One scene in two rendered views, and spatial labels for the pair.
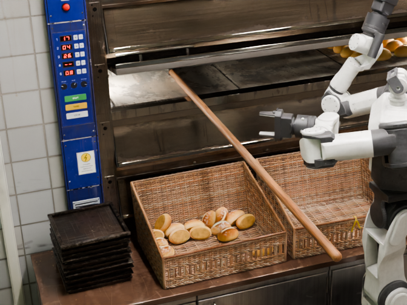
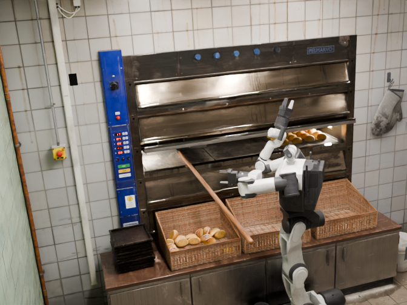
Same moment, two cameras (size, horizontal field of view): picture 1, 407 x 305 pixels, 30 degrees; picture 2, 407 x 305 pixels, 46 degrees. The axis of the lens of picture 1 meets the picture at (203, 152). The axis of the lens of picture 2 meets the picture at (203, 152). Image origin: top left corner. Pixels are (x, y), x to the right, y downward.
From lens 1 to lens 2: 0.56 m
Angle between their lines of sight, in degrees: 8
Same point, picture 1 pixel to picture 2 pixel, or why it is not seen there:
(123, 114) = (150, 174)
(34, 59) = (101, 146)
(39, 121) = (105, 179)
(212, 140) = (200, 189)
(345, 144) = (260, 184)
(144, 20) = (160, 124)
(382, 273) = (289, 258)
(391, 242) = (292, 240)
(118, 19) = (146, 123)
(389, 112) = (285, 167)
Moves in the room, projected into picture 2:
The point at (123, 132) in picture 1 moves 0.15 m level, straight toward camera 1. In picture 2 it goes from (151, 185) to (150, 192)
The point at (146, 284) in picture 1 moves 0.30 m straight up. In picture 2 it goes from (162, 268) to (158, 232)
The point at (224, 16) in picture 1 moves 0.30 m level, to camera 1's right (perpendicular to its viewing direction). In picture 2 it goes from (204, 120) to (242, 118)
